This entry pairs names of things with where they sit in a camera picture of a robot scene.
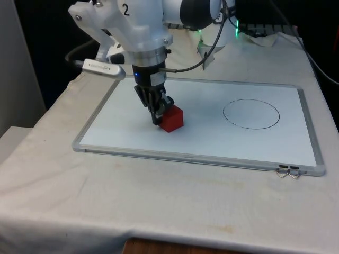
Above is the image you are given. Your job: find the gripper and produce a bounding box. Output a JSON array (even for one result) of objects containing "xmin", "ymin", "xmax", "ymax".
[{"xmin": 132, "ymin": 62, "xmax": 175, "ymax": 125}]

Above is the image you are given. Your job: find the whiteboard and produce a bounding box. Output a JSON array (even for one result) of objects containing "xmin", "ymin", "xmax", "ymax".
[{"xmin": 72, "ymin": 77, "xmax": 327, "ymax": 180}]

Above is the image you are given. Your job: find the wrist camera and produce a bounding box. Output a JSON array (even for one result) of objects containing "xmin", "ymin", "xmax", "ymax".
[{"xmin": 80, "ymin": 59, "xmax": 126, "ymax": 80}]

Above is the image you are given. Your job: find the red cube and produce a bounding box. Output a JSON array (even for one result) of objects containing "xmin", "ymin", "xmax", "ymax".
[{"xmin": 158, "ymin": 105, "xmax": 184, "ymax": 133}]

